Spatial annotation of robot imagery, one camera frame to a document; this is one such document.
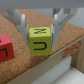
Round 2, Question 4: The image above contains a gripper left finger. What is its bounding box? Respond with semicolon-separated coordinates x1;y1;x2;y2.
3;8;31;39

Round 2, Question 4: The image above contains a yellow block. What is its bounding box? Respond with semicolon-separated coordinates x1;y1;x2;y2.
28;26;54;56

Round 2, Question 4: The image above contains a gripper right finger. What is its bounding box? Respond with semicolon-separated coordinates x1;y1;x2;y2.
51;8;81;43

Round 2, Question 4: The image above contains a pink block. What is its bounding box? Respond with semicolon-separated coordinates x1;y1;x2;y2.
0;34;15;63

